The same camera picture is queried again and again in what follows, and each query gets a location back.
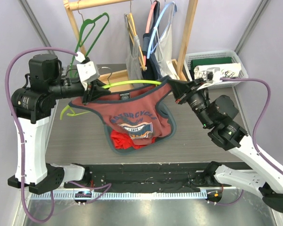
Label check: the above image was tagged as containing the lime green hanger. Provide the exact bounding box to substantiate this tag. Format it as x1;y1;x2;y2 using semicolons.
59;66;161;120

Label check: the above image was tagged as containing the rust red printed tank top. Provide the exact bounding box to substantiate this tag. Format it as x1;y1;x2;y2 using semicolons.
69;76;176;145

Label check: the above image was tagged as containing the grey tank top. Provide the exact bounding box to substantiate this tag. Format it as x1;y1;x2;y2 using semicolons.
124;17;143;80

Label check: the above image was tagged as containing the dark green hanger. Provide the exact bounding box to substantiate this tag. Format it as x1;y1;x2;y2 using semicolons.
69;4;110;78

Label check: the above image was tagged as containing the yellow wooden hanger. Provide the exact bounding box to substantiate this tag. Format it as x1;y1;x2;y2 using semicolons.
125;0;147;71

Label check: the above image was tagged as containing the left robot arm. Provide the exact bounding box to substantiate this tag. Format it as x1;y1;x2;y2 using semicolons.
7;54;110;194

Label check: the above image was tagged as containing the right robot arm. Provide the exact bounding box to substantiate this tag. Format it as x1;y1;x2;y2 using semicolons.
168;79;283;213

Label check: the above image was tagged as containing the navy tank top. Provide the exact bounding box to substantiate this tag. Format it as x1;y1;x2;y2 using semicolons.
141;2;162;81

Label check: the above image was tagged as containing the white tank top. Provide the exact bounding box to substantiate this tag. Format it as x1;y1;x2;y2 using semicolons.
154;12;180;80

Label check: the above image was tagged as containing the light blue hanger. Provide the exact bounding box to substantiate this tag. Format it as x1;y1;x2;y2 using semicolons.
146;1;177;59

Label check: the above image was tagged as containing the pink hanger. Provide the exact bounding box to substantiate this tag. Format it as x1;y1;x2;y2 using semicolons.
145;0;159;33

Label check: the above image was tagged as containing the green folded cloth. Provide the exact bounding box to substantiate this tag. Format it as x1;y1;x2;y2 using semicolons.
191;57;232;70

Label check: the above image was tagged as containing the grey plastic basin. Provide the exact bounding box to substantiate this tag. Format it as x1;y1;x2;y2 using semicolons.
104;102;177;155

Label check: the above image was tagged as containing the wooden clothes rack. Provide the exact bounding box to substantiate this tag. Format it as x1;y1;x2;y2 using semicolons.
63;0;198;81

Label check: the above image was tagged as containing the white printed folded cloth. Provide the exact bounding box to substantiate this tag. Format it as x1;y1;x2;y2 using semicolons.
194;63;241;79

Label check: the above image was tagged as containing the white plastic basket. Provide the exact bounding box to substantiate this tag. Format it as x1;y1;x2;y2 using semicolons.
184;50;249;89

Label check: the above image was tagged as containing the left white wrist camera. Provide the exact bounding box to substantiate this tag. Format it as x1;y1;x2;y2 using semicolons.
75;51;100;91

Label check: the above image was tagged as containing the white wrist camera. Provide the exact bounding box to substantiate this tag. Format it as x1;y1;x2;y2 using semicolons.
75;51;100;91
198;67;222;90

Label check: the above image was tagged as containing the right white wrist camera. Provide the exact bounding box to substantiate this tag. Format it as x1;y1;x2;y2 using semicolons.
198;67;222;90

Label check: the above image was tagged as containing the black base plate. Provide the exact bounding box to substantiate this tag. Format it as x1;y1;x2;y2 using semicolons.
77;161;221;194

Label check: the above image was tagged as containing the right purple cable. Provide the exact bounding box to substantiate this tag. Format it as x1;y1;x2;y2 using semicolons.
214;77;283;207

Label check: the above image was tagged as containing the purple cable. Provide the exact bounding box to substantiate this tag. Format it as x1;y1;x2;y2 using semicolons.
4;47;113;223
214;77;283;207

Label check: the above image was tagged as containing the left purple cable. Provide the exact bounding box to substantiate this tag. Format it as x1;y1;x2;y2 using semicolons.
4;47;113;223

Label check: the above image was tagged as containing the white slotted cable duct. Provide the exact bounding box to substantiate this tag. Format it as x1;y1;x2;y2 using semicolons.
30;191;208;200

